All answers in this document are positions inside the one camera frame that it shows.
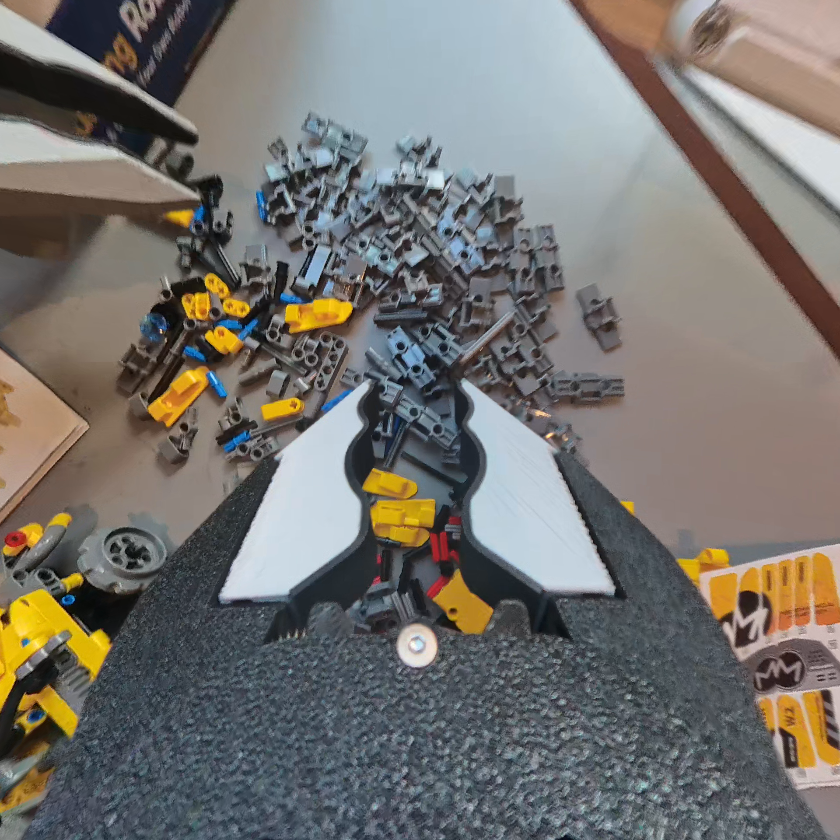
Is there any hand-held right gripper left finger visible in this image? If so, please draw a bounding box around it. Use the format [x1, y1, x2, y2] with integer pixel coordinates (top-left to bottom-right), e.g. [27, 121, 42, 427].
[220, 381, 376, 607]

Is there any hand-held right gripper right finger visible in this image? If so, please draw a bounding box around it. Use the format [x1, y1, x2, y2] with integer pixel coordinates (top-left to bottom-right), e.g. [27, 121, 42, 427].
[460, 381, 618, 599]

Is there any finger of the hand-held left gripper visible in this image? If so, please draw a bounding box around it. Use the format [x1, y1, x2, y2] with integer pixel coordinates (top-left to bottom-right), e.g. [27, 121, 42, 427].
[0, 112, 206, 220]
[0, 40, 202, 147]

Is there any toy brick instruction booklet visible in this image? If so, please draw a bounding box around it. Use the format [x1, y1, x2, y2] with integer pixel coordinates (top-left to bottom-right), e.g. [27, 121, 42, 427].
[0, 344, 91, 526]

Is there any grey desk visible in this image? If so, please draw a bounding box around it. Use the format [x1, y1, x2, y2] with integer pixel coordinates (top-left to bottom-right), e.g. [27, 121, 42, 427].
[0, 0, 840, 631]

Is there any blue cardboard box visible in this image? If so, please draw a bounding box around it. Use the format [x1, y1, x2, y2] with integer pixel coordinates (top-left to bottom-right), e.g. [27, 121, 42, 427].
[46, 0, 240, 148]

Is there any yellow toy brick vehicle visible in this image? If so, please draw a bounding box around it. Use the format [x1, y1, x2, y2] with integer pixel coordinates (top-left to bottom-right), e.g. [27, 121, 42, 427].
[0, 506, 174, 817]

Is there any yellow striped leaflet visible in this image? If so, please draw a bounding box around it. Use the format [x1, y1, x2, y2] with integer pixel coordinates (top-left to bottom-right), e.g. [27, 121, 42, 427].
[676, 544, 840, 791]

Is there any pile of loose toy bricks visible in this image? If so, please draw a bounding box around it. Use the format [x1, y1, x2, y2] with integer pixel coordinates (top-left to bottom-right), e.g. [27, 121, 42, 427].
[116, 112, 626, 637]

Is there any clipboard with instruction sheet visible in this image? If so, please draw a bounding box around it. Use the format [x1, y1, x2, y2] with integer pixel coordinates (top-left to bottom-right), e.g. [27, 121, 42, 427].
[575, 0, 840, 140]

